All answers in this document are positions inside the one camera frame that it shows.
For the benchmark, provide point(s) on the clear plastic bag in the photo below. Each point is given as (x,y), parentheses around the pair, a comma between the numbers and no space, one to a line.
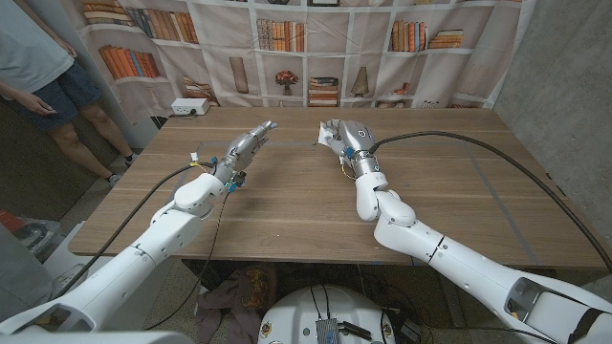
(36,236)

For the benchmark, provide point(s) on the printed bookshelf backdrop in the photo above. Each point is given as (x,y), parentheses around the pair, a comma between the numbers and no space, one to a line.
(334,62)

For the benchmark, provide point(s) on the person in blue shorts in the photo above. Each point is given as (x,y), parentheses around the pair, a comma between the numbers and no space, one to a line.
(28,48)

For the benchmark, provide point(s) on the grey finned electronics module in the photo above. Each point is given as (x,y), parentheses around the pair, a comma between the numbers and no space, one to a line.
(327,332)

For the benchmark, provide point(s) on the person in grey trousers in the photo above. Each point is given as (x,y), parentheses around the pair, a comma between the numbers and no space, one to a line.
(19,277)

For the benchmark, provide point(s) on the crumpled purple brown cloth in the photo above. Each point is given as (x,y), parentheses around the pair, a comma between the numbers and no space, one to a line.
(239,296)

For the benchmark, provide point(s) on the white sticker backing sheet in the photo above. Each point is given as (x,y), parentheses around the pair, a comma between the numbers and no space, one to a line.
(325,136)

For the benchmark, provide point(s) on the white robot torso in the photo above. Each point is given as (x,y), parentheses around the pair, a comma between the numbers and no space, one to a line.
(296,310)

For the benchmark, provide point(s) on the grey table leg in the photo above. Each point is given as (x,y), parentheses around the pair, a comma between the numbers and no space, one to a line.
(454,308)

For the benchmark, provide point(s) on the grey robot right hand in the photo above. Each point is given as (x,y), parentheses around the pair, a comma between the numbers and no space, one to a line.
(356,138)

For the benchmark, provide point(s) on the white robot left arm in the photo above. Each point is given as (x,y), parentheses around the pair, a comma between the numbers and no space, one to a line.
(143,253)

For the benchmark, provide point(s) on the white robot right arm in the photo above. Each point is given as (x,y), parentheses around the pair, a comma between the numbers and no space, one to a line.
(454,263)

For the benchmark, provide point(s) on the white power strip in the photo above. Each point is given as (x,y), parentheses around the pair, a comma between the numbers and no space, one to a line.
(189,106)

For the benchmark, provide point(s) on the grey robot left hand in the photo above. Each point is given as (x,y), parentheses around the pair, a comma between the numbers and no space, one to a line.
(244,148)

